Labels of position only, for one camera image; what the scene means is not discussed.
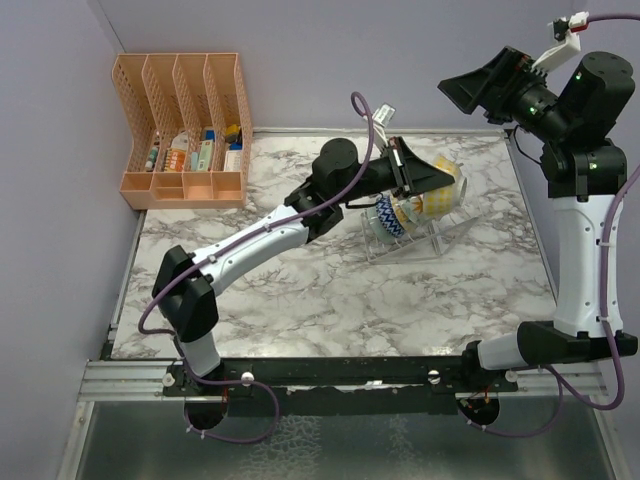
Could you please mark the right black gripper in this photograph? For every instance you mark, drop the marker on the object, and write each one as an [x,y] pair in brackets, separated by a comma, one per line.
[490,82]

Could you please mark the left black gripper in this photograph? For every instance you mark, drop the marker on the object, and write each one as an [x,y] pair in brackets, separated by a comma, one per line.
[417,174]

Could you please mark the yellow blue rimmed bowl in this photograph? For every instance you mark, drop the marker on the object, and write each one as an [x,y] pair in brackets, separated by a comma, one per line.
[442,201]

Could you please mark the blue orange floral bowl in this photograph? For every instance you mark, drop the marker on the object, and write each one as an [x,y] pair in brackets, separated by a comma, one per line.
[402,217]

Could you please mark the red patterned bowl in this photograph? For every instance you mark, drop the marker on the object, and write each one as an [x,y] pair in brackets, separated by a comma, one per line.
[388,218]

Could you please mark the teal ceramic bowl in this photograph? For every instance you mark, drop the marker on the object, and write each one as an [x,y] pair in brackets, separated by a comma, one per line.
[379,231]

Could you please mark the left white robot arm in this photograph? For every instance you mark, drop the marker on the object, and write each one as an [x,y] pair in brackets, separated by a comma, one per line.
[188,283]

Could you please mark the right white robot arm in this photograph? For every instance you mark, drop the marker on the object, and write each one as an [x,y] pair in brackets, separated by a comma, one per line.
[585,171]

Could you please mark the white flat packet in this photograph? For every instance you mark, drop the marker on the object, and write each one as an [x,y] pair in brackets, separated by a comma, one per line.
[233,161]

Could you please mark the yellow black toy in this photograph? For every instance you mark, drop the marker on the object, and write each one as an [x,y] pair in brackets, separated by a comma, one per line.
[233,134]

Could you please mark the teal white box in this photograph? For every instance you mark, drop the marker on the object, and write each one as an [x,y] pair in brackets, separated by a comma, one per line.
[201,158]

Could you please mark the peach plastic desk organizer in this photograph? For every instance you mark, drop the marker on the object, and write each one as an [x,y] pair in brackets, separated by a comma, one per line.
[163,94]

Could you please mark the orange white box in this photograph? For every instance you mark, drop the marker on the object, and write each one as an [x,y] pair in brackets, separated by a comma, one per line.
[176,153]

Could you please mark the small bottles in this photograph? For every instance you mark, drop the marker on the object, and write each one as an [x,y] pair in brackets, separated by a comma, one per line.
[152,157]

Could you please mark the white wire dish rack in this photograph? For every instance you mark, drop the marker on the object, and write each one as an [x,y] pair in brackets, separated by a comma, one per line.
[431,240]

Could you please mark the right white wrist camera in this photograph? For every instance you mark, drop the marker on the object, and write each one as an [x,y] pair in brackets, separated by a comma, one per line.
[566,43]

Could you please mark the black mounting base rail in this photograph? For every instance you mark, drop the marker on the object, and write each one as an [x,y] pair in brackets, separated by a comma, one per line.
[334,386]

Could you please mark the aluminium frame rail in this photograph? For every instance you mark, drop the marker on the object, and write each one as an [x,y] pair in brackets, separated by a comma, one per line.
[144,380]

